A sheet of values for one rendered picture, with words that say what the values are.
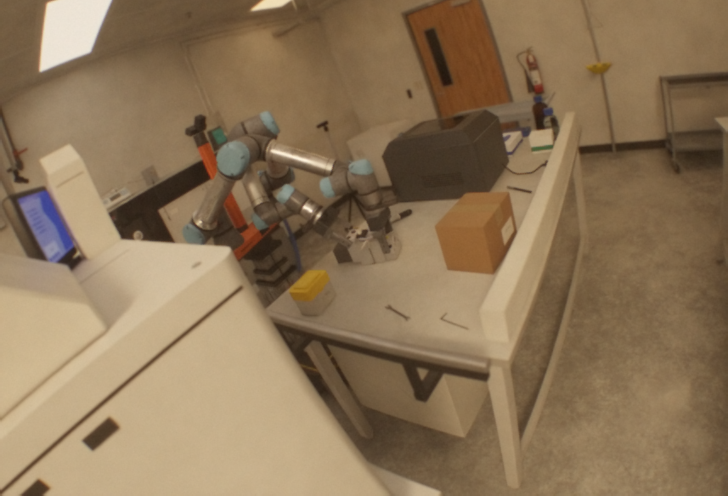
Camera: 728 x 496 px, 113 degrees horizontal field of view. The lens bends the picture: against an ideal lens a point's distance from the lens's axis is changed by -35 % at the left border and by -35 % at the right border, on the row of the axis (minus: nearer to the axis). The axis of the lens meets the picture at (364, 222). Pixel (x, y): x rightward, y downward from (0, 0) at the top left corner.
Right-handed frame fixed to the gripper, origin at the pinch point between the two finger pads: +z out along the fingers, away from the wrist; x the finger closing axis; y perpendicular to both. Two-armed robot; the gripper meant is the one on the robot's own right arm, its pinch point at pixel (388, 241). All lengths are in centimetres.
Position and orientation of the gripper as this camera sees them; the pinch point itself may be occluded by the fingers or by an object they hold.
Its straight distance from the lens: 134.1
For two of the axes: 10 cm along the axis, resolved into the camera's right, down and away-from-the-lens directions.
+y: -9.0, 1.9, 3.9
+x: -2.7, 4.6, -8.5
